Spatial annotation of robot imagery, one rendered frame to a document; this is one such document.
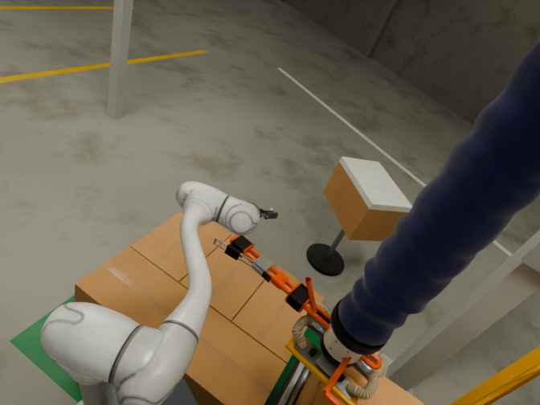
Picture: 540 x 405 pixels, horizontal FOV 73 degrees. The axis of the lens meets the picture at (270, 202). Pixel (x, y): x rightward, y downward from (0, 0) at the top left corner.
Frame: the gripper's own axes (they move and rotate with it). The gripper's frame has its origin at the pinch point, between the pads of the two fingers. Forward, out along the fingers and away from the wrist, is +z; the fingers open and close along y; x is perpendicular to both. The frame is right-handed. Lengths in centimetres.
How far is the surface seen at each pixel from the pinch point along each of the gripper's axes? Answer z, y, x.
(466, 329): 74, 139, -51
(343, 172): 161, 50, 26
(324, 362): -14, 43, -52
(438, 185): -52, 52, 26
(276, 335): 54, 26, -79
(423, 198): -48, 50, 21
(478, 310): 67, 138, -35
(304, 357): -13, 35, -53
